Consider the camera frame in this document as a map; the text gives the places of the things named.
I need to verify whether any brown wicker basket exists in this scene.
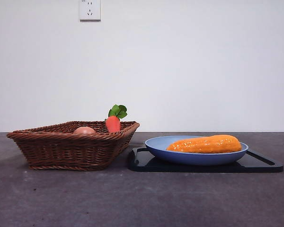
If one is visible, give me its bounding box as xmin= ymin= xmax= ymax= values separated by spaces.
xmin=6 ymin=121 xmax=141 ymax=172

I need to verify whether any yellow corn cob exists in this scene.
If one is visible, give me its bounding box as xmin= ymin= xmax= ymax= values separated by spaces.
xmin=166 ymin=134 xmax=242 ymax=154

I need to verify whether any white wall socket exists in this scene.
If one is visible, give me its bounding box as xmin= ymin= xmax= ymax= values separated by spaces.
xmin=80 ymin=0 xmax=101 ymax=22

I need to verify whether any blue round plate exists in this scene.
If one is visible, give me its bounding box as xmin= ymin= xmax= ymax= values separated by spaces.
xmin=144 ymin=135 xmax=249 ymax=166

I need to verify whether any black rectangular tray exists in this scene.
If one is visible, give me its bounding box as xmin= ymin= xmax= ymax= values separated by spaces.
xmin=128 ymin=147 xmax=284 ymax=173

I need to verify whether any brown egg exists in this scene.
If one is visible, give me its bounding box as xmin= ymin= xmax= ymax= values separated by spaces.
xmin=73 ymin=126 xmax=97 ymax=135

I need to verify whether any orange carrot with green leaves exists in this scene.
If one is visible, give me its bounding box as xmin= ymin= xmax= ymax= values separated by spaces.
xmin=105 ymin=104 xmax=128 ymax=133

